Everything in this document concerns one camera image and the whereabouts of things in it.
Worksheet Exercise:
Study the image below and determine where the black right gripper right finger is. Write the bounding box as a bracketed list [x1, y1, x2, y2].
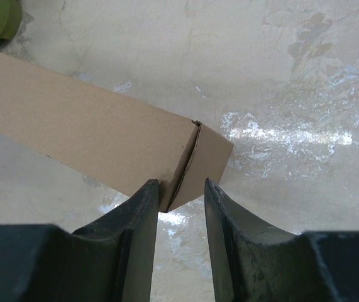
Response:
[204, 180, 359, 301]

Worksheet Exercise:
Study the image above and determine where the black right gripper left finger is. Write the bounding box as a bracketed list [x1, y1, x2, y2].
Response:
[0, 179, 159, 301]

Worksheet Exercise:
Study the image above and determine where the brown cardboard box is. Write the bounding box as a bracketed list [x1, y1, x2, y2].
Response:
[0, 52, 233, 212]

